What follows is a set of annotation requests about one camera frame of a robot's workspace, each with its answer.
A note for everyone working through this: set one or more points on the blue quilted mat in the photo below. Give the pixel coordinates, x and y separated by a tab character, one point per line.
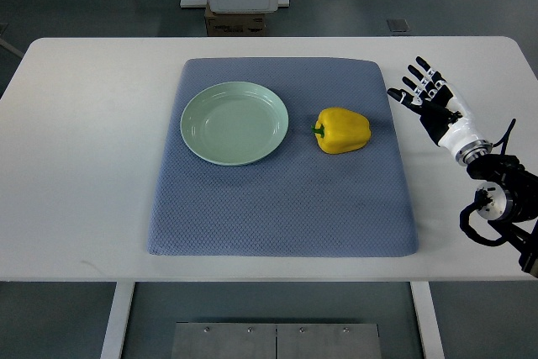
298	201

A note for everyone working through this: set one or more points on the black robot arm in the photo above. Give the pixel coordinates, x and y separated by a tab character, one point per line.
506	197

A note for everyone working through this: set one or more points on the white table frame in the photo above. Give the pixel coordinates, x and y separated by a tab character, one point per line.
143	315

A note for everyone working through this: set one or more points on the cardboard box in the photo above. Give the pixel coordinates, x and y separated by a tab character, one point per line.
234	24

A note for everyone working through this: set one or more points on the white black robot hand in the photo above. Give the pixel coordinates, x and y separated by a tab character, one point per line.
445	116

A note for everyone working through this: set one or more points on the grey floor outlet cover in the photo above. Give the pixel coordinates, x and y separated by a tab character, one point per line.
398	25

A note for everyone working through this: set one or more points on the metal floor plate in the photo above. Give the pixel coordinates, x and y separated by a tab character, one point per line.
267	340

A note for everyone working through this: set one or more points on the yellow bell pepper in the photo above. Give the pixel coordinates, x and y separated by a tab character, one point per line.
340	130

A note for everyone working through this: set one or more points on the light green plate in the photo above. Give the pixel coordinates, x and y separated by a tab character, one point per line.
234	123

